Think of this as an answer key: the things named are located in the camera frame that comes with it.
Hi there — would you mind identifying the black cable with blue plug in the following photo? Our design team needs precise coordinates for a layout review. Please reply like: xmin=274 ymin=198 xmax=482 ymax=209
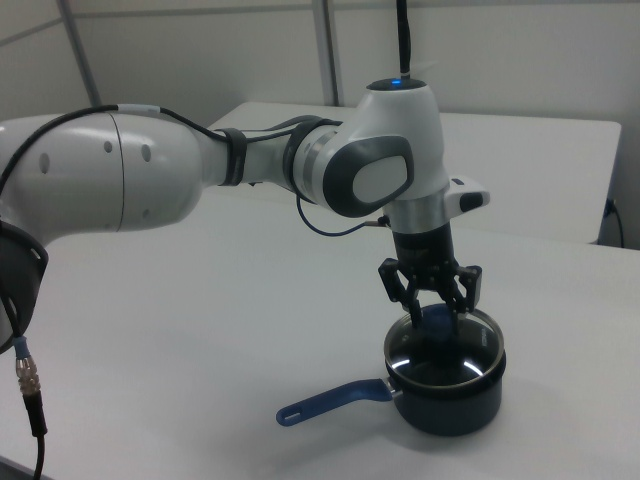
xmin=604 ymin=197 xmax=627 ymax=248

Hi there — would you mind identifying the white table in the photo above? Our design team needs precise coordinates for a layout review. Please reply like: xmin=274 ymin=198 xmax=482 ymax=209
xmin=207 ymin=101 xmax=623 ymax=246

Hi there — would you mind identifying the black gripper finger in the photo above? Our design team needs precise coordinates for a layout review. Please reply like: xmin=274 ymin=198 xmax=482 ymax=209
xmin=377 ymin=257 xmax=424 ymax=330
xmin=446 ymin=264 xmax=484 ymax=334

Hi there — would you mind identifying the grey partition post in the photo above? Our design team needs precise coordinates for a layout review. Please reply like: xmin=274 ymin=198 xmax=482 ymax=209
xmin=58 ymin=0 xmax=105 ymax=109
xmin=310 ymin=0 xmax=347 ymax=107

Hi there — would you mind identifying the black saucepan with blue handle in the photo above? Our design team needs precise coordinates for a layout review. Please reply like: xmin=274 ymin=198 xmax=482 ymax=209
xmin=275 ymin=344 xmax=508 ymax=438

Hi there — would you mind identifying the glass lid with blue knob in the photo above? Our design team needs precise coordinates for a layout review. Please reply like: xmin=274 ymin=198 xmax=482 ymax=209
xmin=383 ymin=302 xmax=504 ymax=387

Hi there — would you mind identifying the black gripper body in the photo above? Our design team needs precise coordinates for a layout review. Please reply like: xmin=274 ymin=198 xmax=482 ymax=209
xmin=389 ymin=223 xmax=464 ymax=294

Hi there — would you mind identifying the black camera pole with clamp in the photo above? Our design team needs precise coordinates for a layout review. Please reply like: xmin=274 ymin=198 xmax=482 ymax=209
xmin=394 ymin=0 xmax=417 ymax=81

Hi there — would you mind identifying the black arm cable with connector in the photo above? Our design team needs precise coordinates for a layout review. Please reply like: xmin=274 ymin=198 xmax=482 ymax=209
xmin=0 ymin=102 xmax=349 ymax=480

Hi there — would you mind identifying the dark blue gripper cable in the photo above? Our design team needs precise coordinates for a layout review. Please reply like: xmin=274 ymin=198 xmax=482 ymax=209
xmin=295 ymin=193 xmax=392 ymax=238

